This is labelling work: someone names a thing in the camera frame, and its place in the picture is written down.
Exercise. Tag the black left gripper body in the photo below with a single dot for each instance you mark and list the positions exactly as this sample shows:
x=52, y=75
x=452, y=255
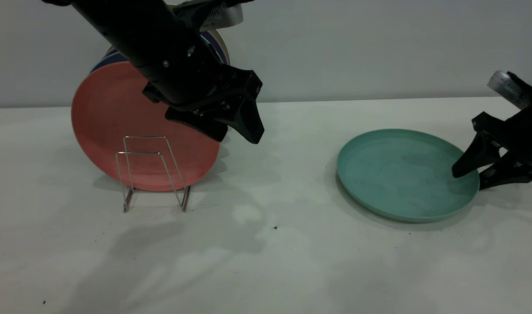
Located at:
x=235, y=83

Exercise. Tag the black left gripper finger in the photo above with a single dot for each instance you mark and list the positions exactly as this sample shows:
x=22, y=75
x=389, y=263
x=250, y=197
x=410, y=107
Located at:
x=200, y=124
x=248, y=120

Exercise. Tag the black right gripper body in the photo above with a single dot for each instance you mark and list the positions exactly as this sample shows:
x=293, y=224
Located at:
x=525, y=135

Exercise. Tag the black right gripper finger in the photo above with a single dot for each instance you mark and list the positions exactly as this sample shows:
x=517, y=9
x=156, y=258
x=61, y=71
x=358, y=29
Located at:
x=477, y=157
x=505, y=174

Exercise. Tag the green round plate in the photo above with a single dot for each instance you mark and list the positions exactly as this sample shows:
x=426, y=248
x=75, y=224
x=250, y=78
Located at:
x=396, y=174

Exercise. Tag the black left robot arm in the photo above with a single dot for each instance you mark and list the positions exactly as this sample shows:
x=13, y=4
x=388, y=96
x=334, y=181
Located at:
x=130, y=26

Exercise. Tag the pink round plate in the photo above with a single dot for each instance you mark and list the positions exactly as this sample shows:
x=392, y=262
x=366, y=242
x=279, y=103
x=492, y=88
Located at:
x=113, y=113

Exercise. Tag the navy plate with blue rim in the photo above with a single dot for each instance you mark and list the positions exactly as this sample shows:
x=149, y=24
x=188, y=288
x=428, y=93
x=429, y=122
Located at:
x=109, y=64

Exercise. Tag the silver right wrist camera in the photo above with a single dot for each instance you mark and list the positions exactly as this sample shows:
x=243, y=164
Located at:
x=507, y=89

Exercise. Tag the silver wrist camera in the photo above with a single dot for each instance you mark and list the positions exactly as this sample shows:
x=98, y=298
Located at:
x=507, y=89
x=224, y=19

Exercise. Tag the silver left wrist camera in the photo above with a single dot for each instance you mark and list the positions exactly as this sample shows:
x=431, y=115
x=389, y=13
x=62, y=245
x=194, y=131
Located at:
x=224, y=19

